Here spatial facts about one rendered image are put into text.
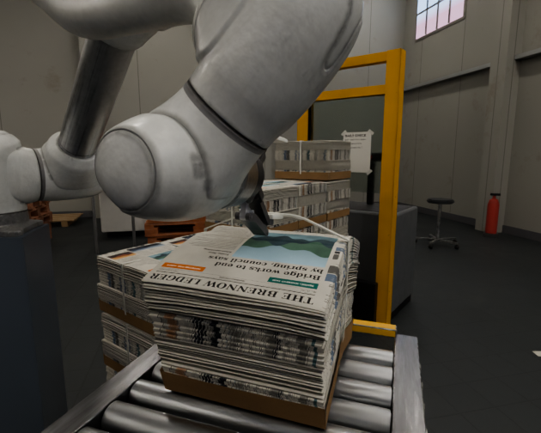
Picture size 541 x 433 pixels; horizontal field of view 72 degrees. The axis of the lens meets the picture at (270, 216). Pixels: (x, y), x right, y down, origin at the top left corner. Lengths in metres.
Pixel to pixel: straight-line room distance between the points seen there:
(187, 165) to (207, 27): 0.12
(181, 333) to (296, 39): 0.47
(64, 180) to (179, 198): 0.89
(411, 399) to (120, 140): 0.62
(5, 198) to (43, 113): 7.04
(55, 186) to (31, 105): 7.08
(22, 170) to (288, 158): 1.48
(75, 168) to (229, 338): 0.75
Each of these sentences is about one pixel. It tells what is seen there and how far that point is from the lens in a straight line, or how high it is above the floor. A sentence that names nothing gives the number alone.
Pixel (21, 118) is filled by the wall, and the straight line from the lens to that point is 8.32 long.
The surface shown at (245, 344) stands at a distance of 0.58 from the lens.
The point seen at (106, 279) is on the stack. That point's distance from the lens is 1.56.
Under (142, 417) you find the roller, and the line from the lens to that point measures 0.70.
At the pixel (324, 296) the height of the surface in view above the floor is 1.02.
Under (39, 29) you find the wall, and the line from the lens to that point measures 8.45.
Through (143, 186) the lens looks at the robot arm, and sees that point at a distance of 0.32.
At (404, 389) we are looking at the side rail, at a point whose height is 0.80.
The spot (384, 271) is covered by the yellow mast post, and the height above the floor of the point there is 0.43.
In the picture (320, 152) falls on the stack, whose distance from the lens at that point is 2.19.
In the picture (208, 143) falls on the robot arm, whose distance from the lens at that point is 0.34.
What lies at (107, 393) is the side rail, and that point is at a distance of 0.77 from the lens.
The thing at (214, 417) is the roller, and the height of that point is 0.79.
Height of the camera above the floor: 1.21
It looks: 10 degrees down
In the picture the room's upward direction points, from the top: straight up
